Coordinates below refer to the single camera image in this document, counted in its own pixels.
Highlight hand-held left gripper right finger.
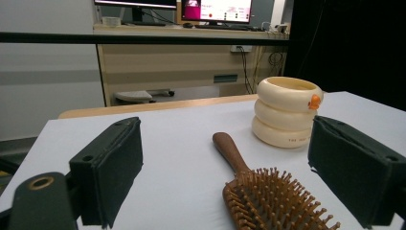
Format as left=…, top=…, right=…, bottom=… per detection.
left=307, top=115, right=406, bottom=230

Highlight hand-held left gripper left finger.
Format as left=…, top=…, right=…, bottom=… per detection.
left=69, top=116, right=145, bottom=230

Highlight cream ribbed cup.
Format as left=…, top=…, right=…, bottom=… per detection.
left=251, top=76, right=325, bottom=150

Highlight wooden hairbrush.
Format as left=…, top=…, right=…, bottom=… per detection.
left=212, top=131, right=342, bottom=230

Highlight wooden table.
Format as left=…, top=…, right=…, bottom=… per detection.
left=57, top=93, right=259, bottom=120

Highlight white chair base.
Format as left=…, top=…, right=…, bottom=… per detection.
left=113, top=88, right=176, bottom=105

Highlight wooden desk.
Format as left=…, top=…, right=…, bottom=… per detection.
left=92, top=23, right=290, bottom=107

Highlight black curtain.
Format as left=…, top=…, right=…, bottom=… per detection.
left=283, top=0, right=406, bottom=112

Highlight clear tape roll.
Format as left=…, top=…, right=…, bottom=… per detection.
left=101, top=15, right=123, bottom=28

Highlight white power outlet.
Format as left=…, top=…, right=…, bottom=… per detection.
left=230, top=44, right=254, bottom=54

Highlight black keyboard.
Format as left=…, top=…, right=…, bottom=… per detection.
left=194, top=24, right=258, bottom=33

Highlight lit computer monitor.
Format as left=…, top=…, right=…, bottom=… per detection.
left=180, top=0, right=254, bottom=27

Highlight black frame crossbar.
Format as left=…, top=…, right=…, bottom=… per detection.
left=0, top=31, right=290, bottom=46

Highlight black desk cables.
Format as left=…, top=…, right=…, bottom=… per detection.
left=237, top=46, right=285, bottom=96

